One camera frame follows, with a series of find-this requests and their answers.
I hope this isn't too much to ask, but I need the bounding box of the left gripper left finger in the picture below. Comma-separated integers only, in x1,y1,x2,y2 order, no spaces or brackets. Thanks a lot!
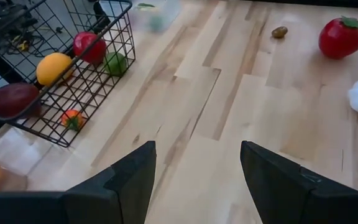
0,140,157,224

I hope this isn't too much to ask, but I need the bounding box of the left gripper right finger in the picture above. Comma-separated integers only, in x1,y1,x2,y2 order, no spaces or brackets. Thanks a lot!
240,140,358,224

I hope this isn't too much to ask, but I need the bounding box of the small orange-red leafy fruit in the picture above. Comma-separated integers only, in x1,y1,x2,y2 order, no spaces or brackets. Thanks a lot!
60,108,85,131

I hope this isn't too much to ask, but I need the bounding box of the dark red fruit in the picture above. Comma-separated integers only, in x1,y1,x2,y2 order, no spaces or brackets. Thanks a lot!
0,82,42,118

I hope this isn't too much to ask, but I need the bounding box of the yellow lemon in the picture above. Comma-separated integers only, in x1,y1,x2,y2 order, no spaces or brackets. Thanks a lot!
35,52,74,87

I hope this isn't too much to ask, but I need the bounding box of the green lime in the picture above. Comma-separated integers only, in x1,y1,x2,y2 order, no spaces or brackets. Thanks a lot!
103,51,128,77

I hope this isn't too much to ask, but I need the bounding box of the glossy red round fruit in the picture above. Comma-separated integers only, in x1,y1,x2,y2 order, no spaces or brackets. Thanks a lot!
72,30,108,66

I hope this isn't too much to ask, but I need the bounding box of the red strawberry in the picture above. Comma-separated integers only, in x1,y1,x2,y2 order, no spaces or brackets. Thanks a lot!
318,15,358,60

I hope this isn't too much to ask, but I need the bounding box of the brown nut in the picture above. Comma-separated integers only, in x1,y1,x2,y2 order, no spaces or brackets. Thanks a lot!
271,26,289,39

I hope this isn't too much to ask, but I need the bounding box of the yellow power plug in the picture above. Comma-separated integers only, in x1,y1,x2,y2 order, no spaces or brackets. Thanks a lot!
14,40,30,53

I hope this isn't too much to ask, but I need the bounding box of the small clear plastic container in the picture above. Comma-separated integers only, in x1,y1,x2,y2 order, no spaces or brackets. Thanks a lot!
99,0,182,34

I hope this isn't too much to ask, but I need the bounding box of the black wire basket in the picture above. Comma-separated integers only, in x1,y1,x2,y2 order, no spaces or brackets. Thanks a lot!
0,0,136,149

